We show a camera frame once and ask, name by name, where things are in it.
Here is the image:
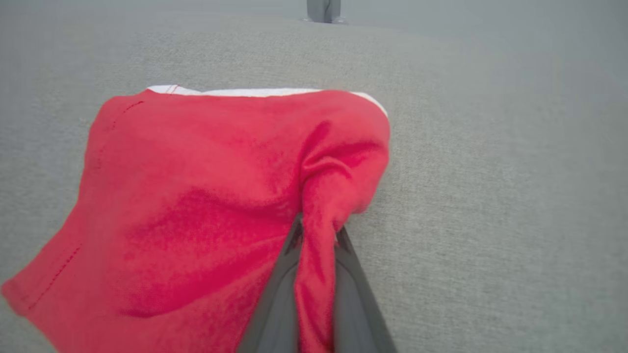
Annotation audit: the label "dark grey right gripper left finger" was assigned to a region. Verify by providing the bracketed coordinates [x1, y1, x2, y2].
[238, 213, 304, 353]

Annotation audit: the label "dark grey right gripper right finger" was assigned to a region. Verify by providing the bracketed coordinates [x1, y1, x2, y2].
[334, 227, 398, 353]

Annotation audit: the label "grey metal partition post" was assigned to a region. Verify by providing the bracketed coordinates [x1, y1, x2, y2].
[305, 0, 347, 24]

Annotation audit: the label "red shorts with white stripe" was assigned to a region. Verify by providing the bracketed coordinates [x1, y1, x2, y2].
[0, 84, 392, 353]

